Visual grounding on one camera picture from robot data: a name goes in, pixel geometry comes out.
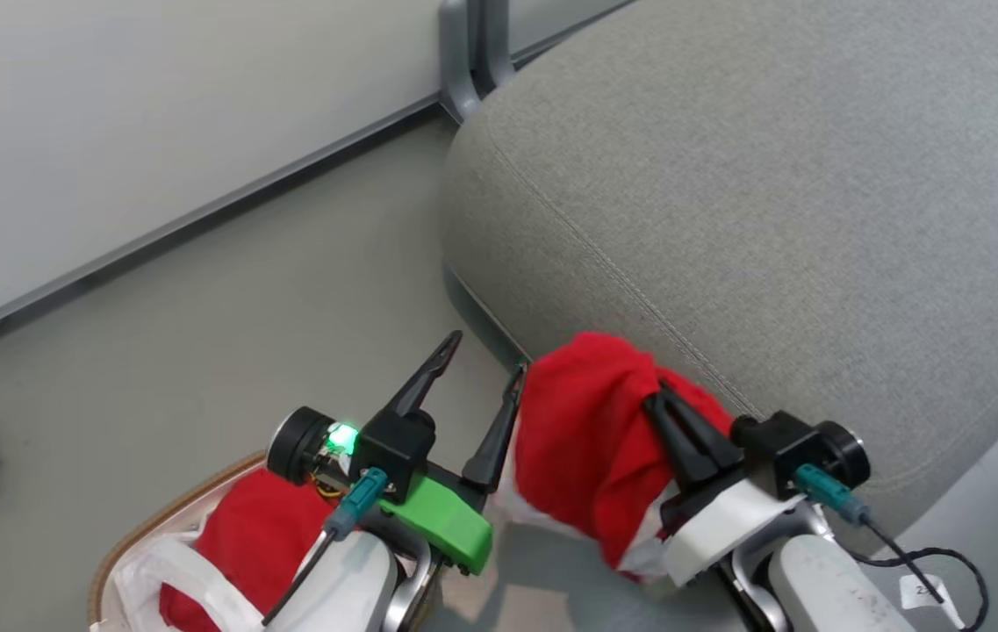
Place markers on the grey metal post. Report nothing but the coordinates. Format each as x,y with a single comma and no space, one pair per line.
472,53

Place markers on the wicker-rimmed laundry basket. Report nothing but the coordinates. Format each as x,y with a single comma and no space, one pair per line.
147,527

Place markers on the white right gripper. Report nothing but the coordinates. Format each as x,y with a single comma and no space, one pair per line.
722,525

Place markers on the red garment with white trim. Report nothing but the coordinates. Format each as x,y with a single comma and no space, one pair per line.
582,439

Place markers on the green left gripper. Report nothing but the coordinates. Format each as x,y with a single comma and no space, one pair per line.
450,522

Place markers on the grey fabric sofa seat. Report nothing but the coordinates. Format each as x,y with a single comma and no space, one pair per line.
771,202

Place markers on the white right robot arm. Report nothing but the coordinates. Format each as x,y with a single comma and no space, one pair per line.
823,584

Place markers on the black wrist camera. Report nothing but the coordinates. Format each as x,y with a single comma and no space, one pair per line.
793,448
393,449

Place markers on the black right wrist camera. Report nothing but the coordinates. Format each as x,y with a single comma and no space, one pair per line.
793,448

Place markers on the white paper label tag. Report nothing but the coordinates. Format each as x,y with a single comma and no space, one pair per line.
924,595

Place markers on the white cloth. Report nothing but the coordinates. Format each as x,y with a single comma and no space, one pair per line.
161,575

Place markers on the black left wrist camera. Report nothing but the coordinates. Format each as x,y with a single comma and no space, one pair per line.
393,449

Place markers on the grey wall baseboard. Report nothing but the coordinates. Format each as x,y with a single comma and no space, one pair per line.
200,211

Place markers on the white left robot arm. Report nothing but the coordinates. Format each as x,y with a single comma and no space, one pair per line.
349,588

